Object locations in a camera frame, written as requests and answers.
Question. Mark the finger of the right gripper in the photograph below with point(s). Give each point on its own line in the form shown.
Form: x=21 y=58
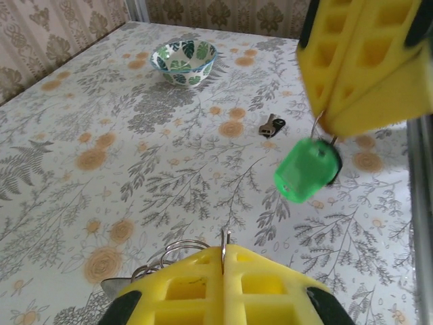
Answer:
x=324 y=50
x=382 y=74

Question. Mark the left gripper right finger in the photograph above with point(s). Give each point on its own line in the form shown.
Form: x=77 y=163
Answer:
x=270 y=294

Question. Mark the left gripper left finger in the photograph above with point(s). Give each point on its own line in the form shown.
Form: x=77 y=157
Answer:
x=182 y=294

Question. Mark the silver and black key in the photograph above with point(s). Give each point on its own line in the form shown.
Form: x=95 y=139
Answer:
x=265 y=128

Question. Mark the green key tag with key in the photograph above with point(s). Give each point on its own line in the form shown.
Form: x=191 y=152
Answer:
x=301 y=172

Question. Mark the leaf-patterned bowl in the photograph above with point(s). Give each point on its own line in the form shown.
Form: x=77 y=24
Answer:
x=176 y=64

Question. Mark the aluminium front rail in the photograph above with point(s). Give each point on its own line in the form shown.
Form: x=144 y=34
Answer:
x=421 y=220

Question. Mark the aluminium corner post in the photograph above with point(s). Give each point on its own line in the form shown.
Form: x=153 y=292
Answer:
x=137 y=10

